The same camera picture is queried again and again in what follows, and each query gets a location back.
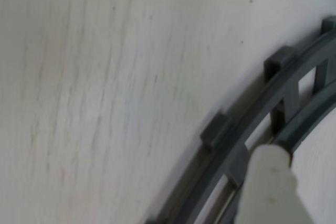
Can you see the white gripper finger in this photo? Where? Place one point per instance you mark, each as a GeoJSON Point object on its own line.
{"type": "Point", "coordinates": [270, 190]}

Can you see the grey circular toy train track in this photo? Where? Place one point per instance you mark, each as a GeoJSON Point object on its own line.
{"type": "Point", "coordinates": [218, 129]}

